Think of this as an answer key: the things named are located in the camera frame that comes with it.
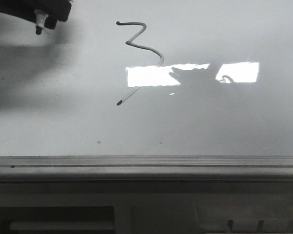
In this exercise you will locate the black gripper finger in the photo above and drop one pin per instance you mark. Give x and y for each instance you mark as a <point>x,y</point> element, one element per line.
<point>56,10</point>

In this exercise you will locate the white dry-erase marker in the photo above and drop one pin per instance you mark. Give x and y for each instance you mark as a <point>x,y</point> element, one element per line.
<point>41,17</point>

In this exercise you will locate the grey cabinet below whiteboard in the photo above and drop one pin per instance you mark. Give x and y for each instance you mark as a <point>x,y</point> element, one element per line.
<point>146,207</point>

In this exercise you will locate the white whiteboard with aluminium frame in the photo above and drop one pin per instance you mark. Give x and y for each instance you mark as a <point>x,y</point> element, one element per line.
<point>149,89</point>

